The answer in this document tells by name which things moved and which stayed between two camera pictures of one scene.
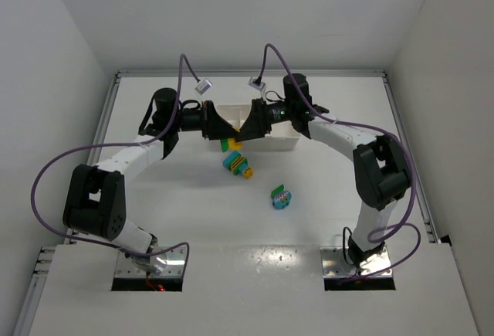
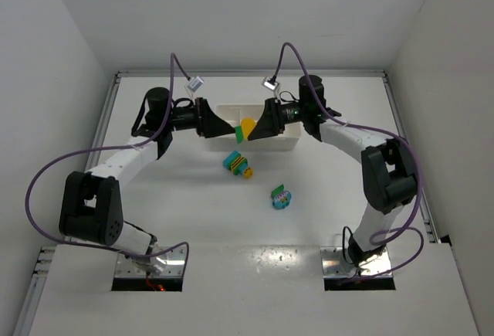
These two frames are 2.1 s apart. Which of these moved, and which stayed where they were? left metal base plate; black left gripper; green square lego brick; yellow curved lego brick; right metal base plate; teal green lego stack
Moved: yellow curved lego brick; green square lego brick
Stayed: black left gripper; right metal base plate; teal green lego stack; left metal base plate
